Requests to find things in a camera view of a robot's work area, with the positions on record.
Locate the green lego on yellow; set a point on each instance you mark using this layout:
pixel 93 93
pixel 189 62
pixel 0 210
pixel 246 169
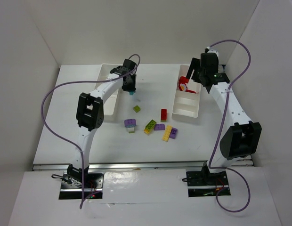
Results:
pixel 150 126

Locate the purple flat lego plate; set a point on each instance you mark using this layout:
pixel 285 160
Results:
pixel 159 127

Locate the aluminium right side rail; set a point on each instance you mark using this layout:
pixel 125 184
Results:
pixel 232 144

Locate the red oval lego piece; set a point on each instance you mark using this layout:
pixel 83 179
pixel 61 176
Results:
pixel 182 86

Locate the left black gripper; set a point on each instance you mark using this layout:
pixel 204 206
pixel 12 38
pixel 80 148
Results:
pixel 129 84

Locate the aluminium front rail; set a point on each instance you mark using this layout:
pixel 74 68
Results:
pixel 125 166

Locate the right white divided container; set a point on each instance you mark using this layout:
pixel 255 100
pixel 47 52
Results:
pixel 186 105

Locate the red slope lego brick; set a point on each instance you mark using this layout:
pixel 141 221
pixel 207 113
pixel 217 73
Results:
pixel 183 79

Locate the yellow long lego plate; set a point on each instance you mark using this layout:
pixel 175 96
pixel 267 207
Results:
pixel 167 133

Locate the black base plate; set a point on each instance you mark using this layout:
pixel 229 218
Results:
pixel 71 189
pixel 199 186

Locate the aluminium rail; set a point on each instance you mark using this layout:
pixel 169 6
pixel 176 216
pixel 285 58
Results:
pixel 232 144
pixel 125 166

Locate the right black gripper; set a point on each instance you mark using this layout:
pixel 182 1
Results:
pixel 193 69

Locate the purple rounded lego block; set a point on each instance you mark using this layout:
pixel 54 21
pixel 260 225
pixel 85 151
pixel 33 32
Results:
pixel 130 125

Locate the small lime green lego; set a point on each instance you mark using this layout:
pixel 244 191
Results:
pixel 136 109

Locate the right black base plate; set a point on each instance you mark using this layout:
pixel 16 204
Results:
pixel 199 186

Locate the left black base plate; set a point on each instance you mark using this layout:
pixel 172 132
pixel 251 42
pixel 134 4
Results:
pixel 71 189

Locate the purple square lego brick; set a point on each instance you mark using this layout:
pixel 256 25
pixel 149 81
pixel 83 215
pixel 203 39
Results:
pixel 173 133

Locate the red tall lego brick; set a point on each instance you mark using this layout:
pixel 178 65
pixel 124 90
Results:
pixel 163 115

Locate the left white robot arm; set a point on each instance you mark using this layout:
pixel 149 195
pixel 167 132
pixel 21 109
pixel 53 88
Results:
pixel 90 114

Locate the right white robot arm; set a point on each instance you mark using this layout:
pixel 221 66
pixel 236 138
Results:
pixel 253 131

